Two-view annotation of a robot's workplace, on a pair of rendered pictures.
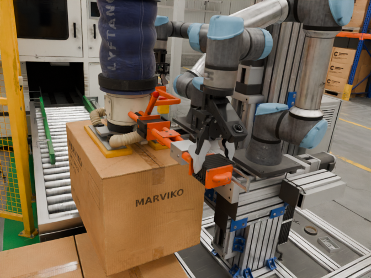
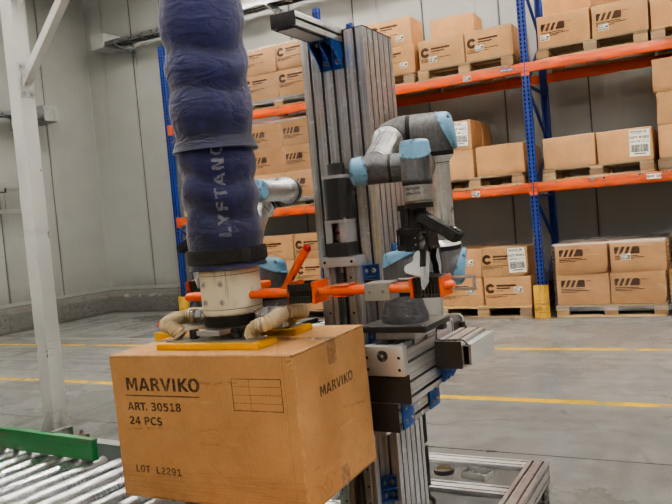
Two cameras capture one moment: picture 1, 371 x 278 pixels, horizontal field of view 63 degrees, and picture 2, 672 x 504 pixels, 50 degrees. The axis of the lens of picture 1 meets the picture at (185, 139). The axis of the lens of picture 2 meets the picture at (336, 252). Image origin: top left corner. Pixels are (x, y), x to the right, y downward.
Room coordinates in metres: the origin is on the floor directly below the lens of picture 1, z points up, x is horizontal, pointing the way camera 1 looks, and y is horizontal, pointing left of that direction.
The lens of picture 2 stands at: (-0.71, 1.02, 1.38)
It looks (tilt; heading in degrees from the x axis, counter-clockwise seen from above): 3 degrees down; 329
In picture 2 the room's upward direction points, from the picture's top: 5 degrees counter-clockwise
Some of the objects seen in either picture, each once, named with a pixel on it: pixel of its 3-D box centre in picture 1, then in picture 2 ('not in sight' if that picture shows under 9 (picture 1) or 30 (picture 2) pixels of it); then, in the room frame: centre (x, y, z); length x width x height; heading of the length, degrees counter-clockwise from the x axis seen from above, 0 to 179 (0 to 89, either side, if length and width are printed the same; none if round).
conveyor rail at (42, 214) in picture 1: (36, 149); not in sight; (2.22, 1.18, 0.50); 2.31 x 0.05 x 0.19; 28
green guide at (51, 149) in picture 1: (41, 122); not in sight; (2.56, 1.30, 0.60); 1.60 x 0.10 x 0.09; 28
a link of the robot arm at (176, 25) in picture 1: (179, 29); not in sight; (1.62, 0.08, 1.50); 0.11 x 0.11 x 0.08; 39
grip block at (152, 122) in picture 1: (153, 127); (308, 291); (0.99, 0.11, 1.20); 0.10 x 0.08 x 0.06; 122
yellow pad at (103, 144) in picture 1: (105, 135); (215, 338); (1.15, 0.32, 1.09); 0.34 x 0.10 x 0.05; 32
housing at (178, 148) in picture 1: (185, 151); (381, 290); (0.80, 0.00, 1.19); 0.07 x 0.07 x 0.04; 32
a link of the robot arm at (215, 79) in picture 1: (218, 78); (417, 194); (0.71, -0.06, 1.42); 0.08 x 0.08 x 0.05
